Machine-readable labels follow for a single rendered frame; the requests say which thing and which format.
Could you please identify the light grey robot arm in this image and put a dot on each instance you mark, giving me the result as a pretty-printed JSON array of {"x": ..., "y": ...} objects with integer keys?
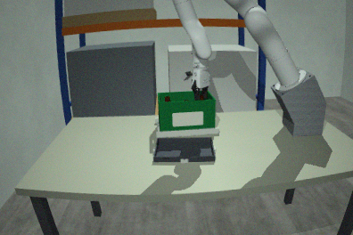
[{"x": 260, "y": 28}]

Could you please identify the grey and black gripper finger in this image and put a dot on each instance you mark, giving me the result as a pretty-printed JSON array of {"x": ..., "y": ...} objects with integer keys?
[
  {"x": 204, "y": 92},
  {"x": 196, "y": 93}
]

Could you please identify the green plastic crate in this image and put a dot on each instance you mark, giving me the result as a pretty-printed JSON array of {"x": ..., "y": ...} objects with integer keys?
[{"x": 179, "y": 114}]

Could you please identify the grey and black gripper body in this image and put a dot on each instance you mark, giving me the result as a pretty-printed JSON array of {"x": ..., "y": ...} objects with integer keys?
[{"x": 201, "y": 76}]

